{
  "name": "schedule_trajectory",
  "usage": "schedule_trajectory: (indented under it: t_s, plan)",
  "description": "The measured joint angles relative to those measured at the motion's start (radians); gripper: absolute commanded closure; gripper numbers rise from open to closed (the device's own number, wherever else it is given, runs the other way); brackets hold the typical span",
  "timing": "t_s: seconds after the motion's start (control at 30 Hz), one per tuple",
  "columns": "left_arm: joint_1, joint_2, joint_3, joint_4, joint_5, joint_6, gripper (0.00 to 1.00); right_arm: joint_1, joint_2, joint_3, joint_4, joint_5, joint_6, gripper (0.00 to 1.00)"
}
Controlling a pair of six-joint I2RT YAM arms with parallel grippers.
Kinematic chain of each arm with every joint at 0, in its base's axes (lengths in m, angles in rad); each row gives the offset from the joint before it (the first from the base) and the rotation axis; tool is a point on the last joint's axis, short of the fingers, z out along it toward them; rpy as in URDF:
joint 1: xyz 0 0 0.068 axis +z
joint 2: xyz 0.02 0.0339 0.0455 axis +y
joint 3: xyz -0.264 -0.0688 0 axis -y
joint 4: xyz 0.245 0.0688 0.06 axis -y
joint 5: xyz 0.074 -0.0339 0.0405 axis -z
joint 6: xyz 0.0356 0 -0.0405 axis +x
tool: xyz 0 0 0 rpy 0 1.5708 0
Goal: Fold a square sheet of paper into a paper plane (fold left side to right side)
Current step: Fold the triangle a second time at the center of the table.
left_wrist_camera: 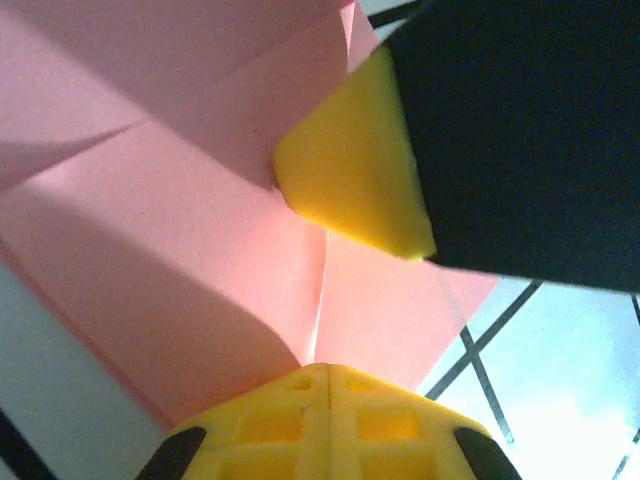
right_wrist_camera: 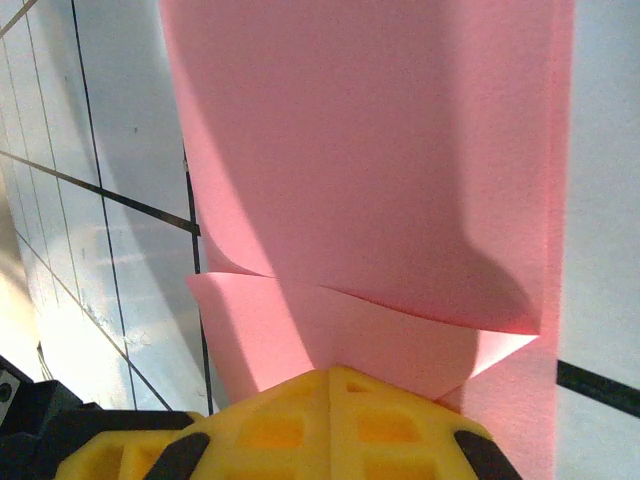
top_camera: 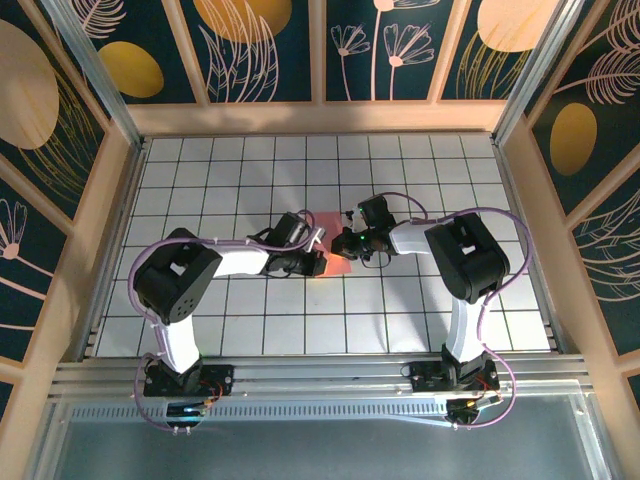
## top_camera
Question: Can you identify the pink paper sheet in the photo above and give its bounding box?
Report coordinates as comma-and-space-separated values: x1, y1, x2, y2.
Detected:
312, 211, 353, 276

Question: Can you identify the grey metal sheet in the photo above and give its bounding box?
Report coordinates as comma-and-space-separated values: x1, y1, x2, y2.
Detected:
29, 419, 611, 480

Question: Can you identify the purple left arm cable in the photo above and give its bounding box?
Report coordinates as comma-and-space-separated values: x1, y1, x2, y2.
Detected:
127, 209, 321, 434

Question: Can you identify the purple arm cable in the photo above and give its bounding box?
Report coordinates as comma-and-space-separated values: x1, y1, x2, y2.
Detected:
369, 192, 532, 431
127, 209, 321, 434

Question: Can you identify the aluminium cross rail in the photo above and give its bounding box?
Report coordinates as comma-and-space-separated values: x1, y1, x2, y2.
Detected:
49, 354, 591, 401

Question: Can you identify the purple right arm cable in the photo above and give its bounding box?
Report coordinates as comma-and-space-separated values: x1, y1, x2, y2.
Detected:
369, 192, 532, 431

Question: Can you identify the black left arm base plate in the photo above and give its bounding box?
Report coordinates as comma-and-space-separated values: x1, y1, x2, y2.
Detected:
143, 363, 236, 399

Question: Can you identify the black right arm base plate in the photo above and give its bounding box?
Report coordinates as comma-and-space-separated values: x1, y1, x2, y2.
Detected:
408, 359, 501, 394

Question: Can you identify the perforated metal cable duct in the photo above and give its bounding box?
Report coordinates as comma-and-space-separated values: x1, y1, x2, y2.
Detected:
69, 397, 451, 424

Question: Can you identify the aluminium side rail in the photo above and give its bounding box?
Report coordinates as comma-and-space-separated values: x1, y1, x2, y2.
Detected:
492, 139, 571, 354
82, 139, 147, 359

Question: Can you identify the aluminium corner post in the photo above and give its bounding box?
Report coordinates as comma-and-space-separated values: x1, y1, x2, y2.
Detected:
39, 0, 146, 151
492, 0, 584, 146

